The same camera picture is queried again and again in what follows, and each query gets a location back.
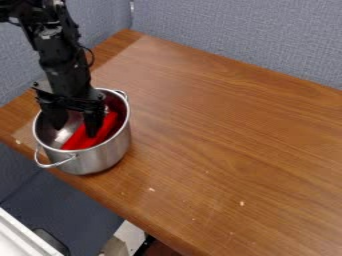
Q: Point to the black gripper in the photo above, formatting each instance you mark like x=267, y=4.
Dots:
x=66, y=91

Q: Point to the white table bracket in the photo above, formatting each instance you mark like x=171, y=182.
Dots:
x=127, y=242

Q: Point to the metal pot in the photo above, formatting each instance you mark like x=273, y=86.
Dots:
x=66, y=149

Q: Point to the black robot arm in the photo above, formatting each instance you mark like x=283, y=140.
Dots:
x=52, y=34

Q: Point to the white equipment box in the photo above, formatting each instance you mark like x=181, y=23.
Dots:
x=19, y=241

